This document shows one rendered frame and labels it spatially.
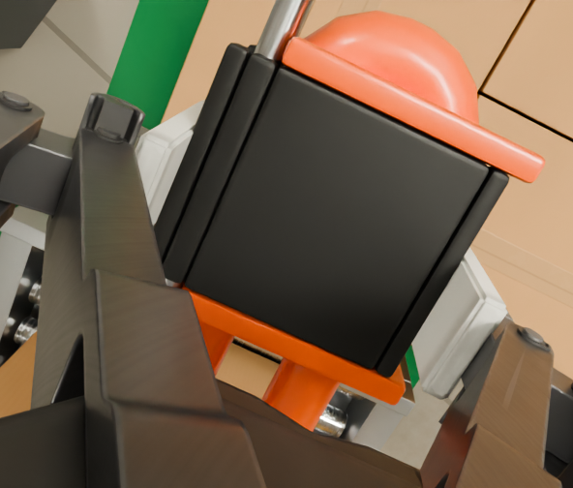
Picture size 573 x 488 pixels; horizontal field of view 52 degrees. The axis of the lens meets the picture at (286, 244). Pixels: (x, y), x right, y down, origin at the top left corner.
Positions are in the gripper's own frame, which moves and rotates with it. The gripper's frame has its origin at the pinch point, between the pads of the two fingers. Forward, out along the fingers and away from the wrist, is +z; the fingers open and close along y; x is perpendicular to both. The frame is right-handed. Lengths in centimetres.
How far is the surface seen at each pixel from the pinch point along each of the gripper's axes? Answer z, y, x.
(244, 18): 70, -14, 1
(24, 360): 44, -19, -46
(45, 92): 124, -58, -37
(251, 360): 66, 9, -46
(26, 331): 70, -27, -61
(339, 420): 70, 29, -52
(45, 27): 124, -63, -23
